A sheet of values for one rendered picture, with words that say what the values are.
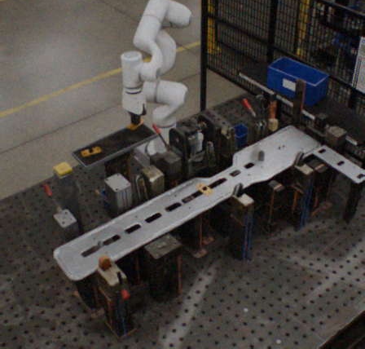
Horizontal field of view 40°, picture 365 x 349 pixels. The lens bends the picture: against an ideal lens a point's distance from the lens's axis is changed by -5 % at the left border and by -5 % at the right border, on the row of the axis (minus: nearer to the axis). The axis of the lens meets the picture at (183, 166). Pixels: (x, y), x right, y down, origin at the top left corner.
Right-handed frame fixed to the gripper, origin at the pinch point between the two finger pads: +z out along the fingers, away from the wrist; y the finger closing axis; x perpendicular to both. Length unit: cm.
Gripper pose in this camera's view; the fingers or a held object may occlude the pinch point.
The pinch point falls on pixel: (135, 119)
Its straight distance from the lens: 228.2
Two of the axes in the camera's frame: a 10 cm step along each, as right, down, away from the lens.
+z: 0.1, 7.7, 6.3
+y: 8.2, 3.5, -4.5
